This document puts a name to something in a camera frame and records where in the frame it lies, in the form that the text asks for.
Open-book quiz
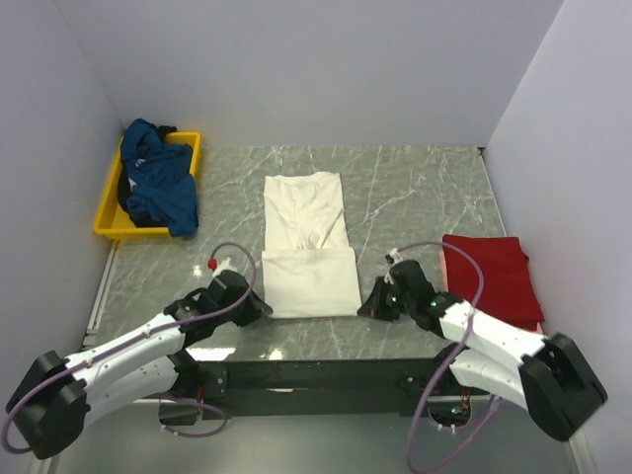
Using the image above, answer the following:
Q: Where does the white t shirt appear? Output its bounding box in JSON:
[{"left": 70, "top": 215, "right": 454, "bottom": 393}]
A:
[{"left": 262, "top": 172, "right": 361, "bottom": 320}]

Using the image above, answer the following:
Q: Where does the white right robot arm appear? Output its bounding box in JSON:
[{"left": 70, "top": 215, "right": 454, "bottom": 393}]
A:
[{"left": 357, "top": 277, "right": 608, "bottom": 441}]

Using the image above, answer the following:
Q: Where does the folded pink t shirt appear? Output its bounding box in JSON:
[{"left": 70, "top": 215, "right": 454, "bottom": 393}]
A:
[{"left": 438, "top": 250, "right": 544, "bottom": 335}]

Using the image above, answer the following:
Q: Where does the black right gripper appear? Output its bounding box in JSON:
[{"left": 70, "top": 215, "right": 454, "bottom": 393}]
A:
[{"left": 357, "top": 276, "right": 416, "bottom": 323}]

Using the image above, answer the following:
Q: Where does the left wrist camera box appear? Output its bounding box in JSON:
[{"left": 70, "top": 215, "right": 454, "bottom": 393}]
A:
[{"left": 207, "top": 257, "right": 249, "bottom": 307}]

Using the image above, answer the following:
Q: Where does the folded red t shirt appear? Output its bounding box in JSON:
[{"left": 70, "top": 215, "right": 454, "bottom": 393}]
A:
[{"left": 442, "top": 234, "right": 544, "bottom": 332}]

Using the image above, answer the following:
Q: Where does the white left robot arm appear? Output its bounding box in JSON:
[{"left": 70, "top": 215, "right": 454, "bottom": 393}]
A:
[{"left": 1, "top": 288, "right": 273, "bottom": 460}]

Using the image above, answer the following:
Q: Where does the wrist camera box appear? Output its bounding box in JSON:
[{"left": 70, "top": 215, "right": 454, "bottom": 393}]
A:
[
  {"left": 207, "top": 257, "right": 249, "bottom": 307},
  {"left": 385, "top": 249, "right": 436, "bottom": 305}
]

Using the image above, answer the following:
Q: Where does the blue t shirt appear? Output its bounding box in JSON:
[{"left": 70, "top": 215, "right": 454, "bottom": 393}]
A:
[{"left": 119, "top": 119, "right": 198, "bottom": 237}]

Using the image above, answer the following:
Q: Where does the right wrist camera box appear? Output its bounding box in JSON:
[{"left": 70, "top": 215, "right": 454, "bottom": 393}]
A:
[{"left": 385, "top": 249, "right": 436, "bottom": 305}]

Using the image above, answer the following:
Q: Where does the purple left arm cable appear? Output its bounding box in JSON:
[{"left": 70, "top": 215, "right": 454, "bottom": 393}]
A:
[{"left": 2, "top": 240, "right": 260, "bottom": 454}]

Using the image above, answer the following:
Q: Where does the black base crossbeam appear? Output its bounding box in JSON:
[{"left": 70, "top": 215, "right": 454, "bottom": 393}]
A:
[{"left": 157, "top": 358, "right": 495, "bottom": 426}]

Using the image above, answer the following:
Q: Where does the yellow plastic bin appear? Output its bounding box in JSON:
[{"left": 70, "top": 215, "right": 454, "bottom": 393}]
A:
[{"left": 93, "top": 131, "right": 202, "bottom": 241}]

